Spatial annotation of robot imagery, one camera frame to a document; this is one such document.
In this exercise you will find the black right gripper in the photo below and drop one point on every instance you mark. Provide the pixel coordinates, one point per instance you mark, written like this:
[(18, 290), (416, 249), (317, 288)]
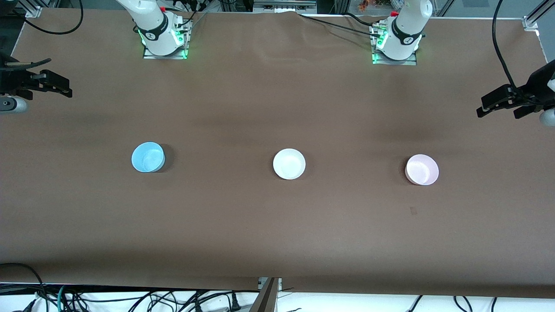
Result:
[(12, 80)]

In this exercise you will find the black power plug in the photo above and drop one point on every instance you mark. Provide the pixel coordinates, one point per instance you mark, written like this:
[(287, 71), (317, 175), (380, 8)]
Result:
[(235, 302)]

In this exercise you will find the brown table cover sheet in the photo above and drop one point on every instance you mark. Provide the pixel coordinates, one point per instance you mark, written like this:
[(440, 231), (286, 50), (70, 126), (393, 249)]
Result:
[(277, 108)]

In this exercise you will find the blue bowl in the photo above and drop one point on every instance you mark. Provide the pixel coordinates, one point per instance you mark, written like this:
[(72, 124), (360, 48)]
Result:
[(147, 158)]

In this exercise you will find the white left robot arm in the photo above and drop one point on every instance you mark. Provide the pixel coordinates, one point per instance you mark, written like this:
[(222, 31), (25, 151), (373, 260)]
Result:
[(407, 26)]

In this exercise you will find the aluminium profile bar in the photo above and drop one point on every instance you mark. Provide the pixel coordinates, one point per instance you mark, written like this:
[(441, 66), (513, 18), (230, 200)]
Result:
[(266, 299)]

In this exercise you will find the small metal bracket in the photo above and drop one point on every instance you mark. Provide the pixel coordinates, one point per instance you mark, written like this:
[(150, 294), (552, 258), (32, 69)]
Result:
[(262, 282)]

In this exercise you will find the white bowl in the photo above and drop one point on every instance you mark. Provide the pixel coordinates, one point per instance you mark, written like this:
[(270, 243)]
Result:
[(289, 164)]

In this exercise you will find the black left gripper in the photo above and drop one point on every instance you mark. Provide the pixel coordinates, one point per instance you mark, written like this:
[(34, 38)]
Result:
[(537, 85)]

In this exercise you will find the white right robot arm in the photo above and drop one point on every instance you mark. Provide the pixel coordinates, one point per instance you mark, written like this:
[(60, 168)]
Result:
[(151, 21)]

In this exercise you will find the aluminium corner profile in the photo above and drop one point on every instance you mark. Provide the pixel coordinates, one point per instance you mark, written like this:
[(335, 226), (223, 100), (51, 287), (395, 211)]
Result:
[(531, 22), (34, 11)]

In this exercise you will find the pink bowl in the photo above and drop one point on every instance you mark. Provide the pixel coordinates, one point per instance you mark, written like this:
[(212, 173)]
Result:
[(421, 170)]

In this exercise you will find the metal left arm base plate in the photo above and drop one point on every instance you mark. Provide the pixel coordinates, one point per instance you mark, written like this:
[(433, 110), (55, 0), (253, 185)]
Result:
[(407, 63)]

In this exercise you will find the grey metal box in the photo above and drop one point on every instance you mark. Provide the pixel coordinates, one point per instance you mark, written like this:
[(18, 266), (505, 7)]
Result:
[(284, 6)]

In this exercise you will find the orange object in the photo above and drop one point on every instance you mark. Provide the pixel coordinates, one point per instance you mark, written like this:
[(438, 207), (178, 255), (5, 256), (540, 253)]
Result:
[(366, 5)]

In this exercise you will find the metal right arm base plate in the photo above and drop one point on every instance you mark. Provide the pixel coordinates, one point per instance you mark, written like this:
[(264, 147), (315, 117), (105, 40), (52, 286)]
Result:
[(173, 56)]

